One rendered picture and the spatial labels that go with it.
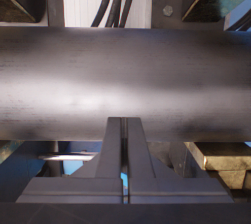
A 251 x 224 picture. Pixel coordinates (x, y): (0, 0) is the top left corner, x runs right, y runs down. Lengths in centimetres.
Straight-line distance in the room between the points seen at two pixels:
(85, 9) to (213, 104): 222
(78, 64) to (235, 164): 32
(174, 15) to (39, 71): 38
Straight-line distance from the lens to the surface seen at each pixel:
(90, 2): 243
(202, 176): 40
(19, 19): 56
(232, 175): 41
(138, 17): 237
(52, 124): 30
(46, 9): 56
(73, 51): 28
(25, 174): 52
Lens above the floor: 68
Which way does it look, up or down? 1 degrees down
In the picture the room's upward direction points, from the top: 89 degrees counter-clockwise
